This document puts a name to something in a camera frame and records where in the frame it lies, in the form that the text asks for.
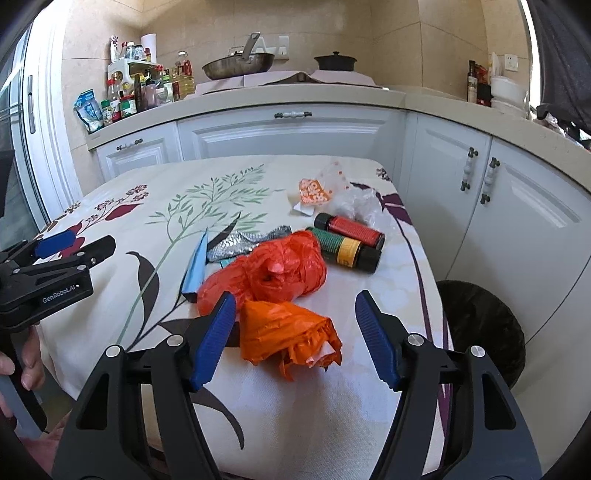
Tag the white sliding door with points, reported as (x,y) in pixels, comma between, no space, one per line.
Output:
(51,138)

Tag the black lidded pot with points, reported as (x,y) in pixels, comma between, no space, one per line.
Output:
(335,62)

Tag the group of condiment bottles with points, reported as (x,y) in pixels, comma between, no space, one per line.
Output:
(152,87)

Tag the floral printed tablecloth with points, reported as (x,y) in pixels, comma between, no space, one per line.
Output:
(300,415)

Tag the orange printed packet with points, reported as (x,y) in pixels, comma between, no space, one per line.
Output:
(314,191)

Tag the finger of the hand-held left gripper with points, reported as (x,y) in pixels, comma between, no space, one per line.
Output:
(55,243)
(92,251)

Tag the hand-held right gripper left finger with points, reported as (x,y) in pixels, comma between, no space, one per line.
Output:
(214,344)

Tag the red seasoning packet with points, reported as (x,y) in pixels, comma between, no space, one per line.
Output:
(484,85)

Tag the teal white toothpaste tube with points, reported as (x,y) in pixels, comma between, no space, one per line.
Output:
(194,272)

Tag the red-orange plastic bag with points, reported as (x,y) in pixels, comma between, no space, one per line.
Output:
(277,272)

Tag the steel wok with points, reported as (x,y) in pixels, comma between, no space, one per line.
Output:
(238,67)

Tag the clear dotted plastic bag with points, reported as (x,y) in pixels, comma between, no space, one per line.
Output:
(333,174)

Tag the stack of white bowls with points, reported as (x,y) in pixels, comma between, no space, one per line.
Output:
(508,94)

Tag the dark grey hanging cloth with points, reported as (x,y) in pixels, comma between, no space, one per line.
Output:
(563,60)

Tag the crumpled clear plastic wrap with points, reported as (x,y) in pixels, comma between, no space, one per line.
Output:
(362,205)

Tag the black bottle red label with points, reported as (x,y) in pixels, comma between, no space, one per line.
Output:
(351,228)

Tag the blue snack bag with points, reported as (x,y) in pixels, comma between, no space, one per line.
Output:
(90,113)

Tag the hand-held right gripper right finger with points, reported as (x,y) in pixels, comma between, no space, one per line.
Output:
(378,344)

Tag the silver foil wrapper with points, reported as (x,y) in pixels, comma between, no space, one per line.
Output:
(240,244)

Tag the person's left hand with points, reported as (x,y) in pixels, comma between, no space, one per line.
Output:
(33,364)

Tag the pink stove cover sheet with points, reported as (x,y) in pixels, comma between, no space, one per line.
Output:
(281,79)

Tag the dark oil bottle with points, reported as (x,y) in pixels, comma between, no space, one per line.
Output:
(471,81)

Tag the white wall socket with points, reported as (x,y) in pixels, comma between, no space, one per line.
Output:
(281,46)
(510,62)

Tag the black bottle green yellow label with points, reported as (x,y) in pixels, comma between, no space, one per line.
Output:
(344,249)

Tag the orange plastic bag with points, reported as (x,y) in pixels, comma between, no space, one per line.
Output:
(281,337)

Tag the paper towel roll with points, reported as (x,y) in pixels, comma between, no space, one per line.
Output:
(148,46)

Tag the white kitchen cabinet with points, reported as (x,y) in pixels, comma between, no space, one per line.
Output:
(295,136)

